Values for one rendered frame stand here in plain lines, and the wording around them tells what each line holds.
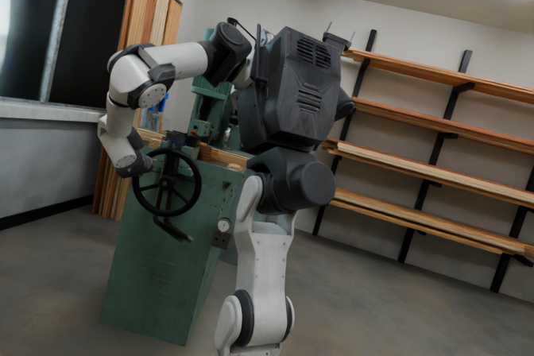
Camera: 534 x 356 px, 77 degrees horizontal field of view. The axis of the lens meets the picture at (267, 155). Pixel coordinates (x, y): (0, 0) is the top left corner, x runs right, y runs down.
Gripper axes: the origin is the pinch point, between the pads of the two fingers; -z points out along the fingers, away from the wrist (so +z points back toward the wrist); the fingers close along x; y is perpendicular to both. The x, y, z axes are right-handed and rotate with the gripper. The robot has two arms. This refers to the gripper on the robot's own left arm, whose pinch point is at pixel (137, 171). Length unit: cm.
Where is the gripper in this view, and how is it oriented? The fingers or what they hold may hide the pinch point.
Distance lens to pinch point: 127.5
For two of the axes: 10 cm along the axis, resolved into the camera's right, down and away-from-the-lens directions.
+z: 0.8, -3.8, -9.2
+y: -3.0, -8.9, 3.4
